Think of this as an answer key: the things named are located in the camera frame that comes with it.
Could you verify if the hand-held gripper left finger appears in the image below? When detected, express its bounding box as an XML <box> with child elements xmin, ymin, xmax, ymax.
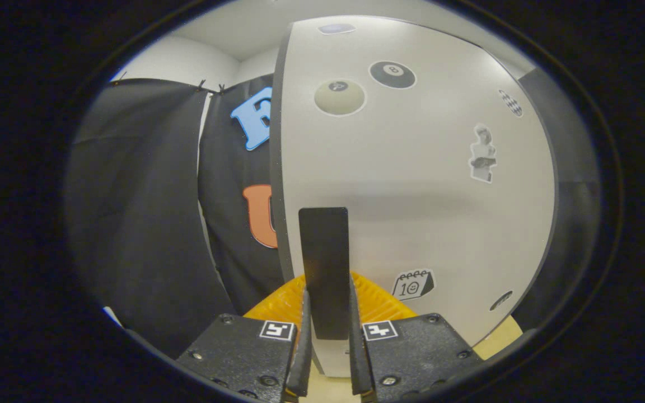
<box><xmin>176</xmin><ymin>273</ymin><xmax>313</xmax><ymax>403</ymax></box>

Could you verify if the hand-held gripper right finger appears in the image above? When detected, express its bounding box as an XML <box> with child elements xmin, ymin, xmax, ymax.
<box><xmin>348</xmin><ymin>272</ymin><xmax>484</xmax><ymax>403</ymax></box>

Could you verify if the black door handle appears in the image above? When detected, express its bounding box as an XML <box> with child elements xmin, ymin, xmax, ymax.
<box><xmin>298</xmin><ymin>207</ymin><xmax>351</xmax><ymax>341</ymax></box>

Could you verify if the dark grey shoe cabinet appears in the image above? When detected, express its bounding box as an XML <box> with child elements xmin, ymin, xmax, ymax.
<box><xmin>269</xmin><ymin>15</ymin><xmax>567</xmax><ymax>378</ymax></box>

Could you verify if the black backdrop cloth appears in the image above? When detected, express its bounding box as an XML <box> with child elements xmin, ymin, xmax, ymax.
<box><xmin>65</xmin><ymin>67</ymin><xmax>603</xmax><ymax>359</ymax></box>

